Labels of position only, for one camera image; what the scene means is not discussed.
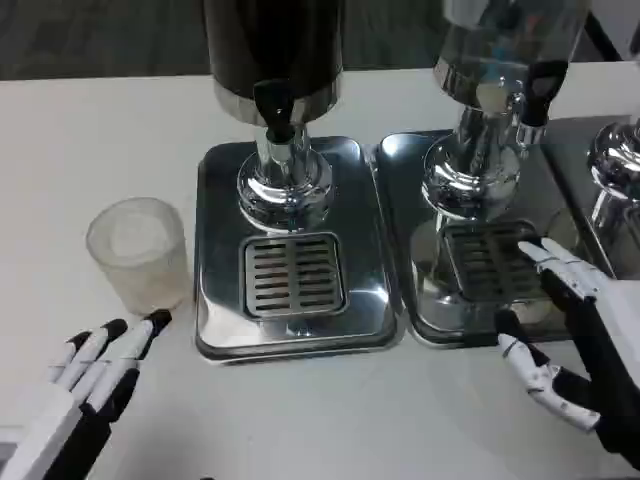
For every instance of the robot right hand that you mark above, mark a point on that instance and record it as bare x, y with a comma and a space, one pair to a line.
610, 360

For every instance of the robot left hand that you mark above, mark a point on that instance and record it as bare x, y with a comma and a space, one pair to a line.
47, 425

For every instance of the clear ribbed glass cup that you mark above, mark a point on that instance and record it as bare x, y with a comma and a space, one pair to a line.
142, 270

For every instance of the steel drip tray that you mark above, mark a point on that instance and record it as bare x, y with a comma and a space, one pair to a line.
367, 240
570, 165
400, 200

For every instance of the chrome dispenser stand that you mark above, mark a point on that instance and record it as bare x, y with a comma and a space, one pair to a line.
617, 160

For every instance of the black tap on clear dispenser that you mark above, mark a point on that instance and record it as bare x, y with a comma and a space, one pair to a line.
542, 90

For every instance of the black metal bar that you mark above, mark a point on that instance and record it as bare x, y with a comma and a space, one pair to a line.
602, 30

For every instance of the black tap on dark dispenser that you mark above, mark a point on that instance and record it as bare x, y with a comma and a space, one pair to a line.
272, 102

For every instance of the dark tank drink dispenser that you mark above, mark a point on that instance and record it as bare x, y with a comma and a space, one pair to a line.
270, 40

